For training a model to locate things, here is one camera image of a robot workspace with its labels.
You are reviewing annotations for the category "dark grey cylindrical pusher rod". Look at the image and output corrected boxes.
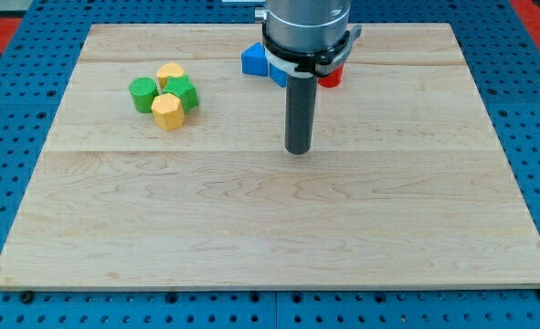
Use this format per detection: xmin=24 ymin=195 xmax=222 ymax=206
xmin=285 ymin=76 xmax=317 ymax=154

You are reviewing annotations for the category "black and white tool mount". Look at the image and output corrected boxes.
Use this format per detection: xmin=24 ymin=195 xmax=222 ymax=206
xmin=262 ymin=23 xmax=362 ymax=78

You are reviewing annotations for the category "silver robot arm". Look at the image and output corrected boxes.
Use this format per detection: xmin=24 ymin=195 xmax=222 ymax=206
xmin=262 ymin=0 xmax=362 ymax=154

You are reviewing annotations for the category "blue cube block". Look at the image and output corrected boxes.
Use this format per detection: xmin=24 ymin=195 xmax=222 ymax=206
xmin=269 ymin=64 xmax=288 ymax=88

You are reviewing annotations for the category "blue triangle block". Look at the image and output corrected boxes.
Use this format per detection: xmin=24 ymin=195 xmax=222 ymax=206
xmin=241 ymin=42 xmax=269 ymax=77

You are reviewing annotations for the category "red cylinder block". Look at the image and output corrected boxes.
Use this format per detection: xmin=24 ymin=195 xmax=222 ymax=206
xmin=318 ymin=64 xmax=344 ymax=88

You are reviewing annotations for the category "green star block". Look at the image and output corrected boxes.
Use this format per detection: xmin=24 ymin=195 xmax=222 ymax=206
xmin=162 ymin=75 xmax=199 ymax=113

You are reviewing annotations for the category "yellow rounded block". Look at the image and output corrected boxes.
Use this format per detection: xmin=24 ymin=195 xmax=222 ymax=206
xmin=156 ymin=62 xmax=185 ymax=89

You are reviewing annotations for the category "yellow hexagon block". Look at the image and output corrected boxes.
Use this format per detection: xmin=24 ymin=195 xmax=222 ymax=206
xmin=152 ymin=93 xmax=185 ymax=131

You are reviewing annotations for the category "light wooden board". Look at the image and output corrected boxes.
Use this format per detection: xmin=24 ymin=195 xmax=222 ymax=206
xmin=0 ymin=23 xmax=540 ymax=292

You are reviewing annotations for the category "green cylinder block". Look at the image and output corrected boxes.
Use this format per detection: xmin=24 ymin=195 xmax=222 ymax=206
xmin=129 ymin=77 xmax=159 ymax=113

